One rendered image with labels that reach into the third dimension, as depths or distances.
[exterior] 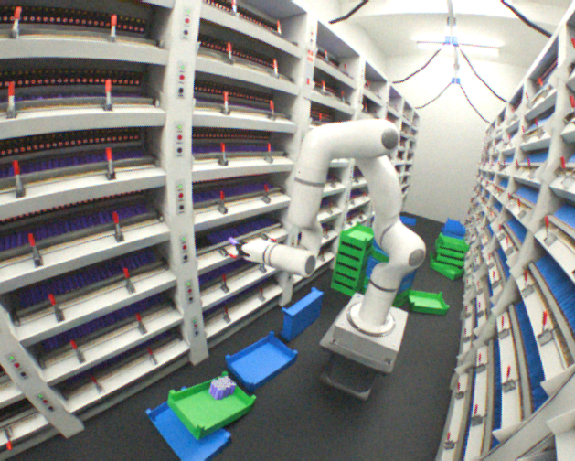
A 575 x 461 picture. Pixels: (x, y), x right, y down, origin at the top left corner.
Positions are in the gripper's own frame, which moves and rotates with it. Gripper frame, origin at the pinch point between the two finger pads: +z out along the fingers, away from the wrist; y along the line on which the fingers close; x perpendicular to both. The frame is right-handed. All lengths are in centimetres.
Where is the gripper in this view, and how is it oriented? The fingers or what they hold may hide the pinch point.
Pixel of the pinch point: (241, 246)
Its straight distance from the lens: 95.5
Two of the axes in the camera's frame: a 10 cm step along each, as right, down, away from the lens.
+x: 0.4, 9.6, 2.7
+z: -7.8, -1.4, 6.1
